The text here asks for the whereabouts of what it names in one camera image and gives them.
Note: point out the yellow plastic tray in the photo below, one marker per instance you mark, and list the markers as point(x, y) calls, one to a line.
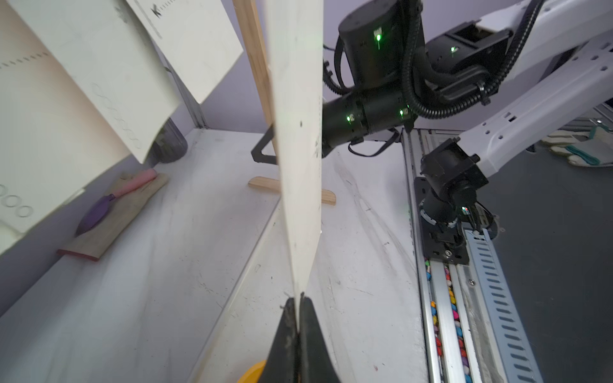
point(253, 374)

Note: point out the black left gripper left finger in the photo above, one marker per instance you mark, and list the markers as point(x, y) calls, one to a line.
point(282, 364)

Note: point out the dark vase with yellow flowers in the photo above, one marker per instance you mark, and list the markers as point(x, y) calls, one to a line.
point(169, 145)

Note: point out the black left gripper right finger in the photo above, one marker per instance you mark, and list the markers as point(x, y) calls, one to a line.
point(315, 364)

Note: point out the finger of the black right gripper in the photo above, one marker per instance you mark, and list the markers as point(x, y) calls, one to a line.
point(257, 153)

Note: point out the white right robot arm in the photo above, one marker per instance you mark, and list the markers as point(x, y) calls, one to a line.
point(385, 75)

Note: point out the red edged wooden board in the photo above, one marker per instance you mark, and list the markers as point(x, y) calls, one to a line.
point(94, 243)

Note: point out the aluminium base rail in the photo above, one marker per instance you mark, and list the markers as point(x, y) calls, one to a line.
point(471, 325)

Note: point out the wooden clothesline rack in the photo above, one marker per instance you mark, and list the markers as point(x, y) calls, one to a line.
point(252, 34)

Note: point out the purple pink handled tool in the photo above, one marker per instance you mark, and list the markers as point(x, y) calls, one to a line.
point(102, 207)

